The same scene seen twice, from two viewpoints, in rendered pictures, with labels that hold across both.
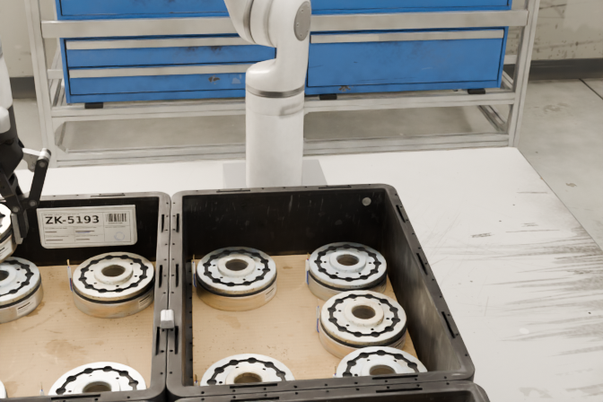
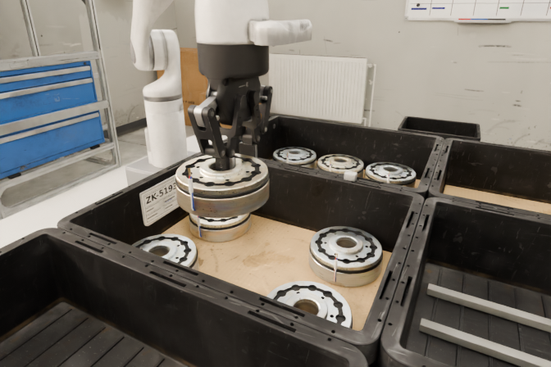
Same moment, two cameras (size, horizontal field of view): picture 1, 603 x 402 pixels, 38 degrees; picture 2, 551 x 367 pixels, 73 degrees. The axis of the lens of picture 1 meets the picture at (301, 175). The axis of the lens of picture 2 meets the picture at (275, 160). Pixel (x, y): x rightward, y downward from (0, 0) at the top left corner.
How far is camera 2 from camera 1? 0.88 m
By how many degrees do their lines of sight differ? 50
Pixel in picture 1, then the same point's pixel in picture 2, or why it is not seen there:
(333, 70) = (12, 159)
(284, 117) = (180, 111)
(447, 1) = (66, 103)
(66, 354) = (266, 260)
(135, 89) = not seen: outside the picture
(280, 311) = not seen: hidden behind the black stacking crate
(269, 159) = (178, 141)
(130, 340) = (276, 233)
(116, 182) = (25, 224)
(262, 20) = (162, 48)
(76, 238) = (165, 207)
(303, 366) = not seen: hidden behind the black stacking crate
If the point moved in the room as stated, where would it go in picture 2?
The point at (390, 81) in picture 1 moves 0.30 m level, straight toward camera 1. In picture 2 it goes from (49, 155) to (69, 167)
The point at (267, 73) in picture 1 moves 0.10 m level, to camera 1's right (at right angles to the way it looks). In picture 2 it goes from (170, 83) to (200, 78)
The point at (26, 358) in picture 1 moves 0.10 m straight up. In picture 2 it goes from (252, 278) to (250, 215)
